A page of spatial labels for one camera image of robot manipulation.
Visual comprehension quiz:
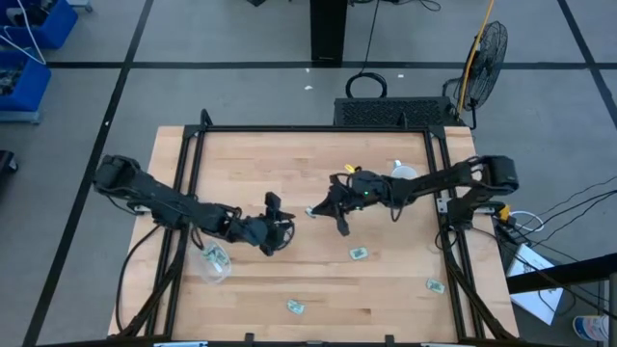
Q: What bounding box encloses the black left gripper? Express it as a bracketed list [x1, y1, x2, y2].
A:
[225, 191, 297, 258]

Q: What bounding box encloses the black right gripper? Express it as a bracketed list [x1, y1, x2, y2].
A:
[311, 169, 392, 238]

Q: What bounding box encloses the clear plastic container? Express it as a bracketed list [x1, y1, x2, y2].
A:
[190, 239, 232, 285]

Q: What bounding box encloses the white round bin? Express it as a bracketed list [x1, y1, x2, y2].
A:
[389, 159, 419, 180]

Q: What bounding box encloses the black perforated computer case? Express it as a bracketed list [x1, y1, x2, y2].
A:
[333, 95, 467, 129]

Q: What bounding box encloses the black pillar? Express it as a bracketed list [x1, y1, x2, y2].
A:
[309, 0, 349, 67]

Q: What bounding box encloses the white paper booklet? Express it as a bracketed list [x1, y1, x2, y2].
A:
[505, 243, 565, 327]

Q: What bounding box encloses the black floor fan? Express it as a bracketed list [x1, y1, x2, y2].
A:
[443, 20, 510, 130]

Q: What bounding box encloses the black beam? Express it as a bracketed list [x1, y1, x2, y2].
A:
[505, 253, 617, 295]

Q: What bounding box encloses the black object at floor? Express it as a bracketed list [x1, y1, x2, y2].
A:
[0, 149, 19, 174]

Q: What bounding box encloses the blue storage bin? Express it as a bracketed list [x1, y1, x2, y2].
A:
[0, 50, 53, 113]
[0, 0, 79, 50]

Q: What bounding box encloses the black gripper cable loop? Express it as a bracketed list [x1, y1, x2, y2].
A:
[279, 219, 297, 251]

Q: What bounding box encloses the black metal table frame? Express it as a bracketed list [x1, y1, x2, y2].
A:
[113, 108, 522, 347]

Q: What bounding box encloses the coiled black floor cable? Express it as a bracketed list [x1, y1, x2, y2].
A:
[344, 0, 389, 100]

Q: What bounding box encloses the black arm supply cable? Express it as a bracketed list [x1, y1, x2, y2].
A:
[115, 224, 163, 334]

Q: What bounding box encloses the looped white cable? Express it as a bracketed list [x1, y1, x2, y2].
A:
[508, 210, 546, 233]

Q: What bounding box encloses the long black floor cable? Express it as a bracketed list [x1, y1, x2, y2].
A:
[523, 190, 617, 247]
[524, 173, 617, 235]

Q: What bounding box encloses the thin white cable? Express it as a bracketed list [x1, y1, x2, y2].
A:
[0, 0, 48, 67]

